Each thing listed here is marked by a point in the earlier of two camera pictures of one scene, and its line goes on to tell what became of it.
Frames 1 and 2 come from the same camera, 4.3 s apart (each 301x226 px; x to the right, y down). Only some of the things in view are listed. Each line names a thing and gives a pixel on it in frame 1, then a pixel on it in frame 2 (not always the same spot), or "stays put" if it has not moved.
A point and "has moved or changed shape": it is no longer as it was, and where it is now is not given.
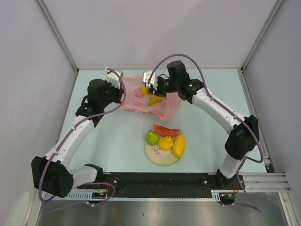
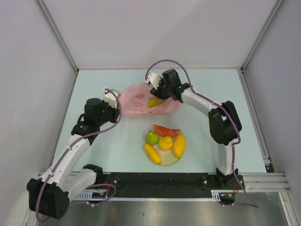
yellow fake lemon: x=165 y=143 stays put
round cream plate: x=160 y=157 stays put
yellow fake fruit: x=154 y=99 -> x=152 y=153
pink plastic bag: x=135 y=100 has moved or changed shape
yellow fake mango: x=178 y=145 stays put
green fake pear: x=152 y=138 stays put
